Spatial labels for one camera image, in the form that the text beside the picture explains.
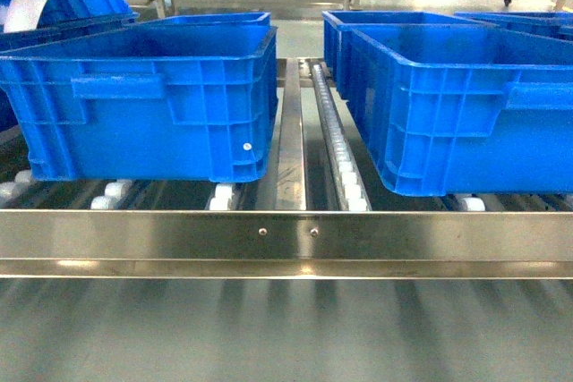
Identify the stainless steel shelf rack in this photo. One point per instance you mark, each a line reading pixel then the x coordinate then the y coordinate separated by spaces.
pixel 265 228

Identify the blue plastic bin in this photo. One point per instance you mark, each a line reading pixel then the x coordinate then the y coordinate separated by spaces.
pixel 465 111
pixel 250 18
pixel 339 28
pixel 165 102

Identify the white paper strip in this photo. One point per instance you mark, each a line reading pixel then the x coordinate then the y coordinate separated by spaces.
pixel 23 15

